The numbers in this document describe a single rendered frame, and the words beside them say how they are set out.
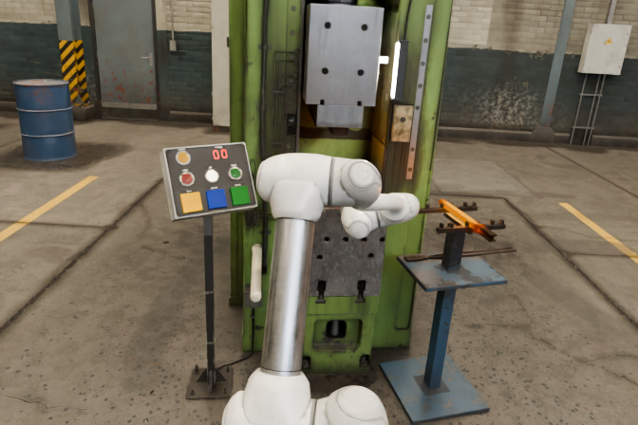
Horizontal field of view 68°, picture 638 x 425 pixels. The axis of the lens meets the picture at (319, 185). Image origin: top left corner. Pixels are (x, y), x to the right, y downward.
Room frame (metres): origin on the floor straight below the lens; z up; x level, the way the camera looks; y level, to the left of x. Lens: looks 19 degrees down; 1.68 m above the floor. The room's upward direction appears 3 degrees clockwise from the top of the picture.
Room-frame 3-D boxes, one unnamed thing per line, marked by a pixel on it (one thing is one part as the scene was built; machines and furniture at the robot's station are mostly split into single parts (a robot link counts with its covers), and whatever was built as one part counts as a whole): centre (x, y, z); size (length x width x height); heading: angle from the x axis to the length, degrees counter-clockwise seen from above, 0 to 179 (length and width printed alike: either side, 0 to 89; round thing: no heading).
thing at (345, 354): (2.25, -0.10, 0.23); 0.55 x 0.37 x 0.47; 7
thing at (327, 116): (2.23, -0.05, 1.32); 0.42 x 0.20 x 0.10; 7
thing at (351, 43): (2.24, -0.09, 1.56); 0.42 x 0.39 x 0.40; 7
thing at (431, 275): (1.93, -0.62, 0.67); 0.40 x 0.30 x 0.02; 106
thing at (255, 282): (1.89, 0.26, 0.62); 0.44 x 0.05 x 0.05; 7
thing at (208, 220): (1.87, 0.47, 0.54); 0.04 x 0.04 x 1.08; 7
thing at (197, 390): (1.87, 0.47, 0.05); 0.22 x 0.22 x 0.09; 7
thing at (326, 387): (1.98, -0.08, 0.01); 0.58 x 0.39 x 0.01; 97
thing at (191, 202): (1.71, 0.49, 1.01); 0.07 x 0.05 x 0.07; 122
